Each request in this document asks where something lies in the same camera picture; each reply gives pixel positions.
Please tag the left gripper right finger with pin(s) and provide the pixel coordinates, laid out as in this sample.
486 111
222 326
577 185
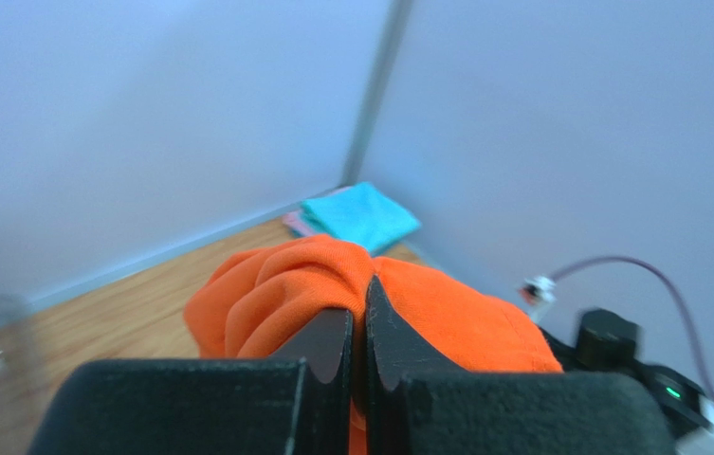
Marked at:
420 402

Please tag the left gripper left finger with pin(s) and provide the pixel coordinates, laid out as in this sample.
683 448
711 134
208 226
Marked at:
295 401

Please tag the orange t shirt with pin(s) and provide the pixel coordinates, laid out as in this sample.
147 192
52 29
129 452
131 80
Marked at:
258 299

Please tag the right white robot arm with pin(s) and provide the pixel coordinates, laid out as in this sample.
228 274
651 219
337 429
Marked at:
607 343

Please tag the pink folded t shirt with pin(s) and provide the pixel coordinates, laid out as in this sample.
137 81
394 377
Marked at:
297 226

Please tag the teal folded t shirt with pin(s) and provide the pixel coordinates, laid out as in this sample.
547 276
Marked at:
360 214

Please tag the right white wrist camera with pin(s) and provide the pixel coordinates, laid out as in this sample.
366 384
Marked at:
538 294

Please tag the right corner aluminium post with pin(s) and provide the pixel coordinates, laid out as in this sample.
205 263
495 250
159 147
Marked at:
390 41

